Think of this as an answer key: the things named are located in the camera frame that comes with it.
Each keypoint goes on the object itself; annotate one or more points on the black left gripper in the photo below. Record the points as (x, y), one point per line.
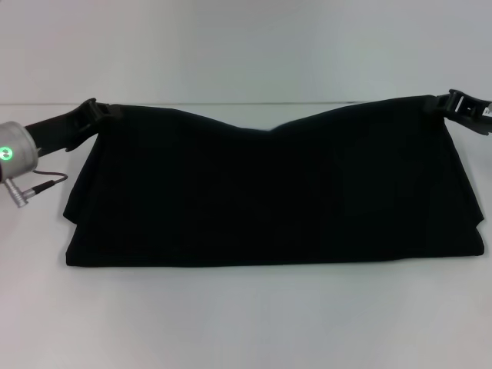
(57, 127)

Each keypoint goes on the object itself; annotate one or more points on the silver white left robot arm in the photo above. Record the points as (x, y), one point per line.
(17, 151)

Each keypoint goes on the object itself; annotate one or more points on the black t-shirt with FREE print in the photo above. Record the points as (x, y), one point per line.
(269, 192)

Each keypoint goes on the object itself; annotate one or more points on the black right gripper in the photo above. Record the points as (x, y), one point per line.
(473, 111)

